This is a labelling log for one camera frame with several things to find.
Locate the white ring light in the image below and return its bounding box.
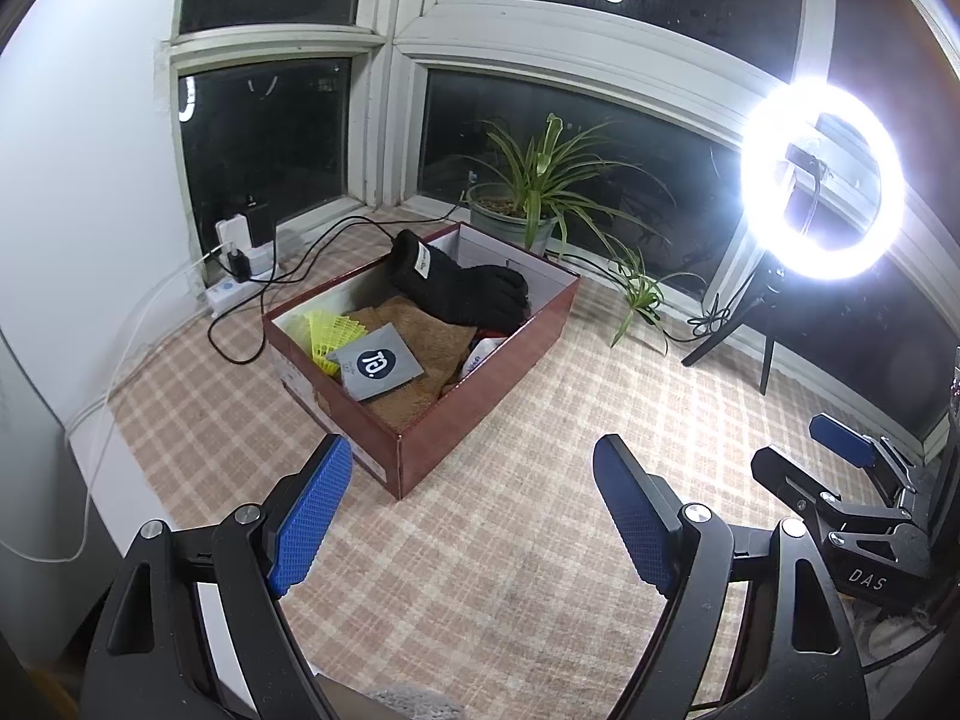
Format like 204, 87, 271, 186
741, 79, 907, 282

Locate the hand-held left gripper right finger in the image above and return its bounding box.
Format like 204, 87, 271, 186
592, 433, 863, 720

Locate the white packet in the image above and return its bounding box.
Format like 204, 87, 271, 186
457, 336, 505, 383

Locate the brown towel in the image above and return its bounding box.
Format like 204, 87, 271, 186
311, 296, 481, 436

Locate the black glove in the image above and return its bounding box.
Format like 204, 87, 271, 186
386, 229, 532, 332

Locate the grey packet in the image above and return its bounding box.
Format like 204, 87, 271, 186
328, 322, 426, 404

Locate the white window frame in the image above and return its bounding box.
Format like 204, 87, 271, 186
154, 0, 960, 458

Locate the white charging cable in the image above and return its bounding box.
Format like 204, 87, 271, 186
19, 255, 226, 563

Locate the red cardboard box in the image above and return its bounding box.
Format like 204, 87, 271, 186
262, 221, 582, 500

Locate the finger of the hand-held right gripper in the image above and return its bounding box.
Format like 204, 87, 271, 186
750, 446, 848, 533
810, 412, 920, 492

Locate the black power cable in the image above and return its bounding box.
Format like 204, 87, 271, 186
206, 199, 470, 367

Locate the grey knitted cloth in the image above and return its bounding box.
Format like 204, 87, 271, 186
382, 686, 466, 720

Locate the potted spider plant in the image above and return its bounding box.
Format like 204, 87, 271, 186
457, 112, 710, 353

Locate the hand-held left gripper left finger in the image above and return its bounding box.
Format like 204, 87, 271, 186
81, 433, 353, 720

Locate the yellow shuttlecock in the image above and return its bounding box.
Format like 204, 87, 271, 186
304, 309, 370, 376

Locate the black ring light cable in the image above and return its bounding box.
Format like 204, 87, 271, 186
686, 292, 732, 338

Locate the black power adapter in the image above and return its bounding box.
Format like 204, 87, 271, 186
244, 199, 277, 248

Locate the white power strip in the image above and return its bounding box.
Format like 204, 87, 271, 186
206, 240, 280, 318

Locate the white charger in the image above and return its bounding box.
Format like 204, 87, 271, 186
215, 217, 248, 260

